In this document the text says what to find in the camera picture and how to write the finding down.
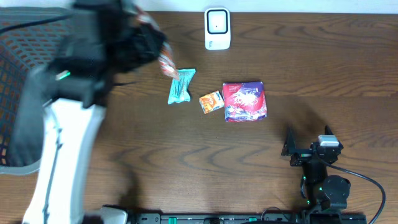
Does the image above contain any red Top chocolate bar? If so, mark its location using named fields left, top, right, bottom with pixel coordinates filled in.
left=136, top=6, right=180, bottom=80

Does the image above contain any red purple snack packet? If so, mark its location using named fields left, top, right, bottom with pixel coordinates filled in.
left=222, top=82, right=267, bottom=123

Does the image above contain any teal snack wrapper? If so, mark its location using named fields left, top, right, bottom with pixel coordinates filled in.
left=167, top=68, right=196, bottom=105

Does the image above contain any small orange juice box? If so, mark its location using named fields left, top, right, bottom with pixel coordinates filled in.
left=199, top=90, right=224, bottom=114

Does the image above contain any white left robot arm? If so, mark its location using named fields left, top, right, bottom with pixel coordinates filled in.
left=11, top=21, right=166, bottom=223

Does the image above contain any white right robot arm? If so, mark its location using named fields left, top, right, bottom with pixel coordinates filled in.
left=281, top=126, right=351, bottom=223

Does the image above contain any grey plastic mesh basket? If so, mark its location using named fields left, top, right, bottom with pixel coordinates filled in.
left=1, top=7, right=72, bottom=175

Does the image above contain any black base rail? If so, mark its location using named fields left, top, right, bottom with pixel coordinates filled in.
left=127, top=212, right=367, bottom=224

